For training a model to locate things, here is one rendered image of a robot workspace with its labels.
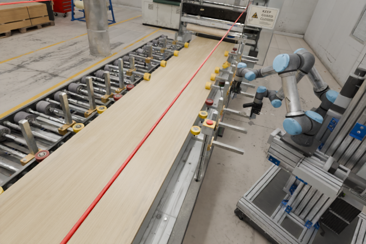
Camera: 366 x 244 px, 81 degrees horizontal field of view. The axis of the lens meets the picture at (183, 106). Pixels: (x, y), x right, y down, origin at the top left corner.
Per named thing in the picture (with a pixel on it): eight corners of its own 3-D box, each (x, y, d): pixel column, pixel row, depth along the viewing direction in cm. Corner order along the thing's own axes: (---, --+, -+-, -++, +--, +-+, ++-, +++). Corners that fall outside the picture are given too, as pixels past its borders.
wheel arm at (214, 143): (243, 153, 173) (244, 149, 171) (242, 156, 170) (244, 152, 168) (192, 137, 183) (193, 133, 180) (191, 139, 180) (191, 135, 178)
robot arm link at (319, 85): (323, 105, 187) (294, 59, 167) (316, 97, 200) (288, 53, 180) (337, 98, 182) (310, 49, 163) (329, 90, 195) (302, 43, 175)
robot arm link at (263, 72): (311, 50, 145) (260, 67, 190) (300, 50, 140) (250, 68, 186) (314, 67, 144) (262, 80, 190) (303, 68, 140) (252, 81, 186)
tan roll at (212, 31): (254, 42, 397) (256, 35, 390) (254, 43, 387) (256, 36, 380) (182, 28, 429) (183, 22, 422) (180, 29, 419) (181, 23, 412)
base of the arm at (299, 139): (315, 141, 156) (321, 130, 151) (307, 150, 147) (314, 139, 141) (294, 130, 165) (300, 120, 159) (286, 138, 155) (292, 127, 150)
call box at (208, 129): (214, 130, 137) (216, 121, 132) (211, 137, 131) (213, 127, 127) (203, 127, 138) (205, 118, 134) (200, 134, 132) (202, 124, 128)
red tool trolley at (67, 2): (75, 14, 847) (72, -8, 803) (63, 18, 784) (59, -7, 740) (65, 13, 851) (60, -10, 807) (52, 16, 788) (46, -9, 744)
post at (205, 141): (201, 177, 160) (212, 130, 135) (199, 182, 156) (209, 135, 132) (195, 175, 161) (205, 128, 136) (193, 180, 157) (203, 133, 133)
